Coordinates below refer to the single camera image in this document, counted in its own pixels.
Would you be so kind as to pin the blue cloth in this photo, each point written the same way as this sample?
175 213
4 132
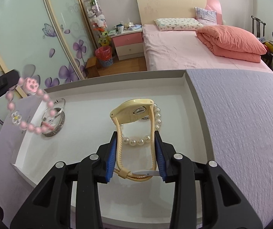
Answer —
134 26

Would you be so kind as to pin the clear plush toy display tube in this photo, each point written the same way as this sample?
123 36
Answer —
98 19

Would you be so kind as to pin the thin silver bangle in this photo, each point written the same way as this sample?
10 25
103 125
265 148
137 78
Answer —
64 103

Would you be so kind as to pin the white printed pillow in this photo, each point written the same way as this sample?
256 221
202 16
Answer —
179 24

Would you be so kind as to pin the bed with pink sheet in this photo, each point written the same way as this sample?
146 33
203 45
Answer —
170 50

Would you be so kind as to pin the orange folded duvet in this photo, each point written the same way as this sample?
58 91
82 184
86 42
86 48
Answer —
232 43

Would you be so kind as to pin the colourful clothes pile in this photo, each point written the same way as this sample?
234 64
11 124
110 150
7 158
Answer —
270 47

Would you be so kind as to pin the flower printed wardrobe doors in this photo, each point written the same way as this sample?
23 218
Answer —
19 28

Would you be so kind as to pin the yellow wrist watch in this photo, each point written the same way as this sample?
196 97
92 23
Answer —
129 109

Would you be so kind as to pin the white mug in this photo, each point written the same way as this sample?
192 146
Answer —
120 29

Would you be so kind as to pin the wide silver cuff bangle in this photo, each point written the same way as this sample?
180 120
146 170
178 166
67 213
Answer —
60 126

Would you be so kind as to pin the red lined trash basket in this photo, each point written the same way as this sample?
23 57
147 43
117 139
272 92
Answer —
104 56

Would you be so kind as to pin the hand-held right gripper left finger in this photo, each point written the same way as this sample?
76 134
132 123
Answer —
110 159

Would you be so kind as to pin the pink and white nightstand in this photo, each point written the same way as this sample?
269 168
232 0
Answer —
127 44

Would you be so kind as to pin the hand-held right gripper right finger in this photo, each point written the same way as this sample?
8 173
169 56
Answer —
161 159

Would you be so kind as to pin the grey cardboard tray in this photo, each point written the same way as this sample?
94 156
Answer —
84 114

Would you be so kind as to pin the dark wooden chair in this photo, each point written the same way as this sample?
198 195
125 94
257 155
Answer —
258 26

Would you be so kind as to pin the cream and pink headboard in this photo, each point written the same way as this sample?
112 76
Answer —
170 7

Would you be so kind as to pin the small cardboard box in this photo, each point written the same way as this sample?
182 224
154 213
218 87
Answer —
91 66

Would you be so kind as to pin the purple printed pillow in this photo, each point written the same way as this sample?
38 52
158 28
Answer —
205 15

